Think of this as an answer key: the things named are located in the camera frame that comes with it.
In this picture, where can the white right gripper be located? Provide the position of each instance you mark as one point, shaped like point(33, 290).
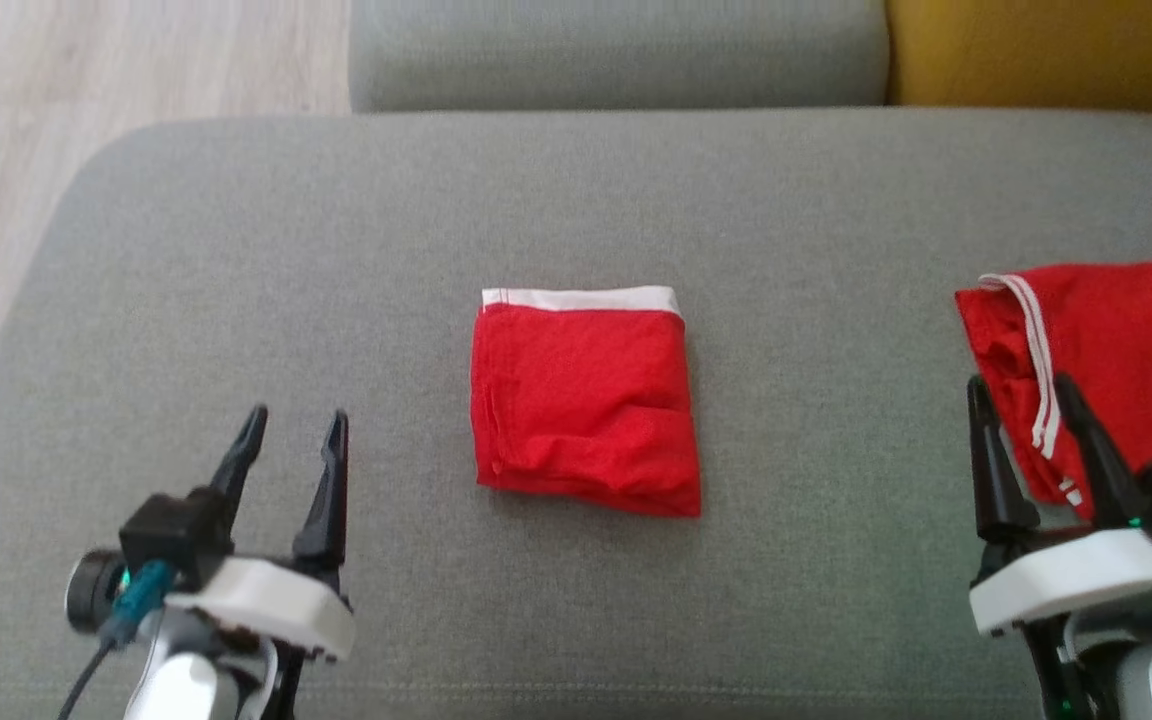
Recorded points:
point(1076, 575)

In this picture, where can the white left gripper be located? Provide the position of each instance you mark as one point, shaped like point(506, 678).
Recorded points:
point(276, 600)

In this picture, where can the red garment with white band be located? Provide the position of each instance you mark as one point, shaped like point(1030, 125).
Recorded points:
point(586, 400)

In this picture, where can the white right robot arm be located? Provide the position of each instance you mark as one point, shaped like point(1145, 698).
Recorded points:
point(1151, 680)

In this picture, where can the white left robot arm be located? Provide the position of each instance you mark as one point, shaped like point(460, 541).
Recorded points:
point(181, 685)

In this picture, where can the yellow sofa backrest cushion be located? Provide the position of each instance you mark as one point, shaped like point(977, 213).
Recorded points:
point(1036, 50)

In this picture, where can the grey sofa seat cushion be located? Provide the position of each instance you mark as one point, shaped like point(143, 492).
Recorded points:
point(616, 50)

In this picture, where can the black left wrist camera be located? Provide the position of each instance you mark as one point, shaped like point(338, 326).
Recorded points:
point(176, 530)

